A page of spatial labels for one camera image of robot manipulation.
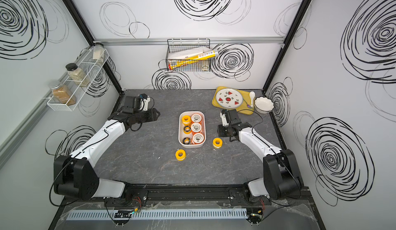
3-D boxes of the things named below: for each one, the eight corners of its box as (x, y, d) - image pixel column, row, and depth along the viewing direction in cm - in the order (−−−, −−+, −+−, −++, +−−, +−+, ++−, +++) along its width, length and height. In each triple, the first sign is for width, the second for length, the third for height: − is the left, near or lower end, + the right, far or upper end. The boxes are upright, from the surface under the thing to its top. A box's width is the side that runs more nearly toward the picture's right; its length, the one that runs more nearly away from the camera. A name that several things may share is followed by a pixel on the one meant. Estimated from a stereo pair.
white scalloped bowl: (256, 114, 108) (257, 111, 105) (251, 100, 117) (253, 96, 114) (274, 114, 108) (276, 111, 105) (268, 100, 117) (270, 96, 114)
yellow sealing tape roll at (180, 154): (175, 161, 87) (174, 159, 85) (176, 150, 91) (175, 148, 90) (185, 161, 87) (185, 159, 85) (186, 150, 91) (186, 148, 90)
